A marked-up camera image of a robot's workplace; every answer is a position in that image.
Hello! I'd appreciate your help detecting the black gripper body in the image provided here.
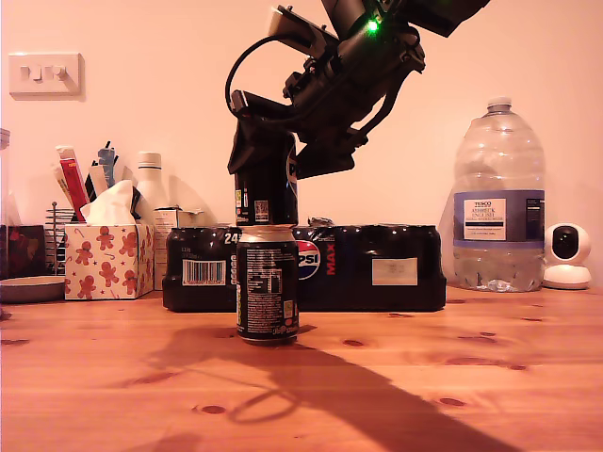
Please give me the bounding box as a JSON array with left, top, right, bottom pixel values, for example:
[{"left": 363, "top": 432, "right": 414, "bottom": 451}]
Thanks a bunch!
[{"left": 233, "top": 43, "right": 402, "bottom": 143}]

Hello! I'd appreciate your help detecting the Pepsi can with QR code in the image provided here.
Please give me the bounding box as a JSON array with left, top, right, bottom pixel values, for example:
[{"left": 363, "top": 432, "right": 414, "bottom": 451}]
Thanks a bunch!
[{"left": 233, "top": 131, "right": 302, "bottom": 228}]

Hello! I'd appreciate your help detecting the black Pepsi Max can pack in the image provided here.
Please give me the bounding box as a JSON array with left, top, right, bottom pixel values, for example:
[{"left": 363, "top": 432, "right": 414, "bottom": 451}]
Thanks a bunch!
[{"left": 161, "top": 217, "right": 448, "bottom": 314}]

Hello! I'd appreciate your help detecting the Pepsi can with nutrition print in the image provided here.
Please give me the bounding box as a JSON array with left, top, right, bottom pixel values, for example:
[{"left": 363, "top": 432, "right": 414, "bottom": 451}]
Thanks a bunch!
[{"left": 235, "top": 224, "right": 302, "bottom": 347}]

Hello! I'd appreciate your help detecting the white plastic bottle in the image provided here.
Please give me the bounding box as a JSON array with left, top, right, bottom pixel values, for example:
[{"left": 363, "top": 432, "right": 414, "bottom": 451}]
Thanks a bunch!
[{"left": 134, "top": 151, "right": 166, "bottom": 222}]

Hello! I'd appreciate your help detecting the small white carton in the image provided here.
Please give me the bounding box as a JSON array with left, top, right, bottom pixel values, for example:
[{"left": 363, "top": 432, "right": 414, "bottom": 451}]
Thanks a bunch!
[{"left": 151, "top": 204, "right": 207, "bottom": 291}]

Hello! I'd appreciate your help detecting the blue patterned packet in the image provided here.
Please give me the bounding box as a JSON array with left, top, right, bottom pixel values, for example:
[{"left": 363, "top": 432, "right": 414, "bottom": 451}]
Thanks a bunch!
[{"left": 96, "top": 146, "right": 119, "bottom": 188}]

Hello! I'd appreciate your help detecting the white paper tissue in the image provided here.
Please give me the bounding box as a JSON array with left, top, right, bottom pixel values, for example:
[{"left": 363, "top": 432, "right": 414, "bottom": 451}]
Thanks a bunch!
[{"left": 79, "top": 179, "right": 139, "bottom": 226}]

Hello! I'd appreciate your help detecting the black and white striped tube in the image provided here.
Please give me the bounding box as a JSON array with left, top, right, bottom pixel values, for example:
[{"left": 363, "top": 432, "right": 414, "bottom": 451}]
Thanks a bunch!
[{"left": 83, "top": 167, "right": 111, "bottom": 203}]

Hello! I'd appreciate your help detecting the large clear water bottle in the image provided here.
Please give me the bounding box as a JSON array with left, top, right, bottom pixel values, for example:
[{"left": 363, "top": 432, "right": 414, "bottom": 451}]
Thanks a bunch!
[{"left": 452, "top": 96, "right": 547, "bottom": 294}]

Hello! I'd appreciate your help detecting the gingerbread print tissue box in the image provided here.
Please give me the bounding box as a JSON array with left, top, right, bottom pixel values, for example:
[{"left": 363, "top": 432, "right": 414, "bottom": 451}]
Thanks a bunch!
[{"left": 63, "top": 222, "right": 155, "bottom": 301}]

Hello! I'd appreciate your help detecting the grey shallow dish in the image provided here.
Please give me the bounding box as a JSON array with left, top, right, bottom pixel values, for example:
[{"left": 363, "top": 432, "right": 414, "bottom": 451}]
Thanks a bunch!
[{"left": 0, "top": 275, "right": 67, "bottom": 304}]

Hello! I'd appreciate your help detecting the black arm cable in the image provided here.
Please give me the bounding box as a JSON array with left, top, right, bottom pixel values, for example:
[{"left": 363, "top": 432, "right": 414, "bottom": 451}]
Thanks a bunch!
[{"left": 350, "top": 70, "right": 412, "bottom": 137}]

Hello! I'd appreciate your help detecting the black looping camera cable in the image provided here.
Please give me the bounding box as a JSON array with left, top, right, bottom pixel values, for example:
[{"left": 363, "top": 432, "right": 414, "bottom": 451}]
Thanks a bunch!
[{"left": 225, "top": 34, "right": 303, "bottom": 124}]

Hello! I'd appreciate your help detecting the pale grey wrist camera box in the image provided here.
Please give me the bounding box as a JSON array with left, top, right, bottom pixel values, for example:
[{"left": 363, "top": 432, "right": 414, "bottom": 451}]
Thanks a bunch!
[{"left": 267, "top": 4, "right": 341, "bottom": 60}]

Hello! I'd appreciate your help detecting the white wall switch plate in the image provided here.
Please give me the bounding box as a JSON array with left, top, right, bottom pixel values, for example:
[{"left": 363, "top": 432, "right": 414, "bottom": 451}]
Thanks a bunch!
[{"left": 8, "top": 52, "right": 87, "bottom": 103}]

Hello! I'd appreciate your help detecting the metal wire basket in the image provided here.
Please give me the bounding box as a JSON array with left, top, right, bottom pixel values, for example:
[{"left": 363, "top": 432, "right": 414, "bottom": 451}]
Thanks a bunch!
[{"left": 44, "top": 201, "right": 76, "bottom": 276}]

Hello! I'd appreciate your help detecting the small white round camera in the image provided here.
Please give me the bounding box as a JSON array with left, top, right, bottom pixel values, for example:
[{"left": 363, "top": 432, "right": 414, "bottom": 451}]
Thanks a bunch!
[{"left": 542, "top": 221, "right": 594, "bottom": 291}]

